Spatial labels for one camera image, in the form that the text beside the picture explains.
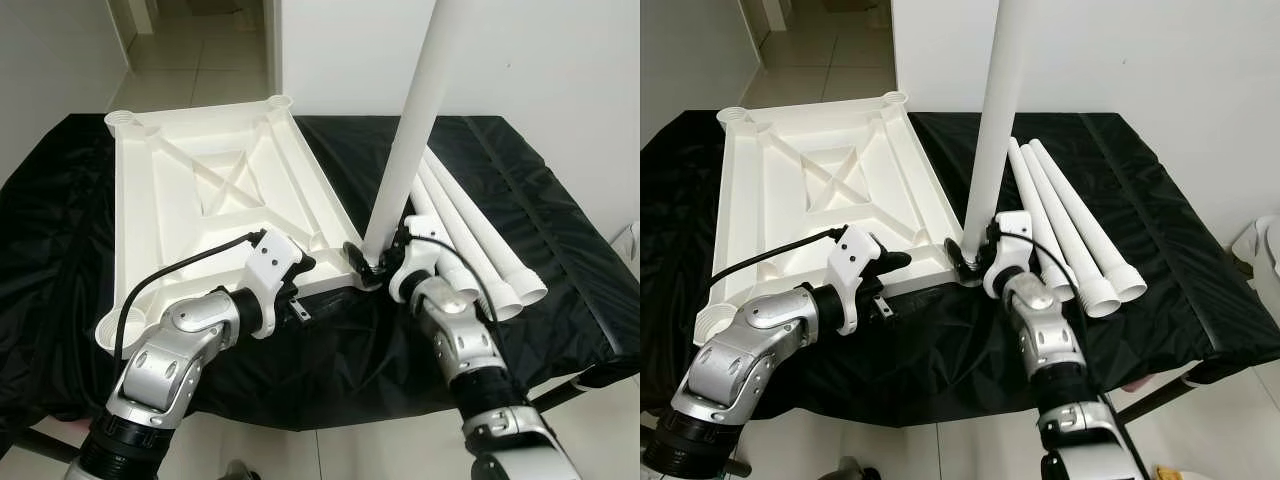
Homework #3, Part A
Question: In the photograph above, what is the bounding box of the white plastic table leg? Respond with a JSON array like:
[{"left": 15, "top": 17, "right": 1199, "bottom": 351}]
[
  {"left": 1018, "top": 142, "right": 1111, "bottom": 319},
  {"left": 1028, "top": 137, "right": 1148, "bottom": 304},
  {"left": 408, "top": 180, "right": 476, "bottom": 296},
  {"left": 1008, "top": 138, "right": 1076, "bottom": 301},
  {"left": 362, "top": 0, "right": 471, "bottom": 263},
  {"left": 418, "top": 155, "right": 523, "bottom": 323},
  {"left": 425, "top": 145, "right": 549, "bottom": 304},
  {"left": 962, "top": 0, "right": 1036, "bottom": 256}
]

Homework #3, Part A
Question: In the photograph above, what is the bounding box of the white plastic table top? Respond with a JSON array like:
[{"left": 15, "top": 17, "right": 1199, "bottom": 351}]
[
  {"left": 93, "top": 95, "right": 373, "bottom": 351},
  {"left": 693, "top": 90, "right": 981, "bottom": 346}
]

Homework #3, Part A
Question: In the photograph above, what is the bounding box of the black table cloth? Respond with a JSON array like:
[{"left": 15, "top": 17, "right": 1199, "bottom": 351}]
[
  {"left": 0, "top": 113, "right": 641, "bottom": 451},
  {"left": 640, "top": 110, "right": 1280, "bottom": 431}
]

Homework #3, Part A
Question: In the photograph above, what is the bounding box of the white plastic chair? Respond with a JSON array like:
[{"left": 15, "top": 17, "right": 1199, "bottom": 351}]
[
  {"left": 1230, "top": 215, "right": 1280, "bottom": 291},
  {"left": 612, "top": 222, "right": 641, "bottom": 271}
]

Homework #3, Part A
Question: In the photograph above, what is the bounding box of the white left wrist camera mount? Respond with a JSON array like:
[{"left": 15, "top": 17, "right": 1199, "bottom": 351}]
[
  {"left": 245, "top": 228, "right": 316, "bottom": 336},
  {"left": 825, "top": 225, "right": 886, "bottom": 336}
]

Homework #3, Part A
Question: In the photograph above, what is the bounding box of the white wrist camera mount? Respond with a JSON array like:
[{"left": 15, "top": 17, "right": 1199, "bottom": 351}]
[
  {"left": 825, "top": 225, "right": 886, "bottom": 336},
  {"left": 388, "top": 213, "right": 451, "bottom": 301},
  {"left": 983, "top": 210, "right": 1036, "bottom": 299},
  {"left": 245, "top": 228, "right": 316, "bottom": 336}
]

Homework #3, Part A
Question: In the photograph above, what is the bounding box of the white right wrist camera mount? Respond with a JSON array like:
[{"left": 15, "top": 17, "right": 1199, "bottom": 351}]
[
  {"left": 983, "top": 210, "right": 1036, "bottom": 299},
  {"left": 388, "top": 213, "right": 451, "bottom": 301}
]

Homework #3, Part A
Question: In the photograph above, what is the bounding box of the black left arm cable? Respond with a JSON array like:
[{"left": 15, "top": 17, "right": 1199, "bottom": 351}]
[
  {"left": 710, "top": 228, "right": 851, "bottom": 291},
  {"left": 113, "top": 230, "right": 266, "bottom": 366}
]

